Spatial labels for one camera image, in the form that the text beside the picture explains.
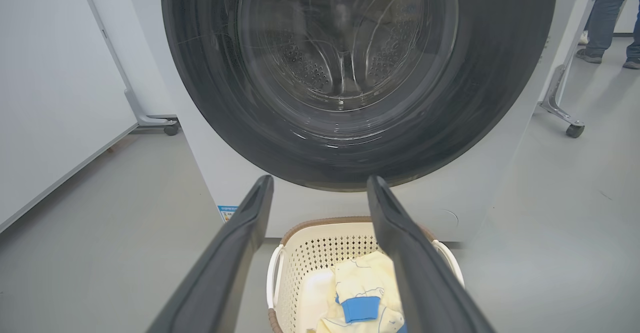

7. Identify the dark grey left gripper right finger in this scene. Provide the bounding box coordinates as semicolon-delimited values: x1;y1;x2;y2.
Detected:
366;174;497;333

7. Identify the round dark washing machine door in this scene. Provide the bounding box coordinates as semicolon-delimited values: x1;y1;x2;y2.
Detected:
160;0;559;193

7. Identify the round white filter cover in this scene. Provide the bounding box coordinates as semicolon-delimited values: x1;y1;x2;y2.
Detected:
436;209;460;229

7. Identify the person in blue jeans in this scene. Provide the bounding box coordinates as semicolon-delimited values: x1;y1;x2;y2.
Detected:
575;0;640;70

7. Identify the white front-load washing machine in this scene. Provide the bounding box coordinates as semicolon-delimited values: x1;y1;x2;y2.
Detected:
150;0;601;245

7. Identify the white partition panel metal leg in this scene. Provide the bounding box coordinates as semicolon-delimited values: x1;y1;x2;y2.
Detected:
539;0;608;126

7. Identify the cream perforated laundry basket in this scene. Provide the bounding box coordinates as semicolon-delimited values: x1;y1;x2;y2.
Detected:
266;216;466;333

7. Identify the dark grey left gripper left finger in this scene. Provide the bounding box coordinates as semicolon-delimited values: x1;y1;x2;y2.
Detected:
146;174;275;333

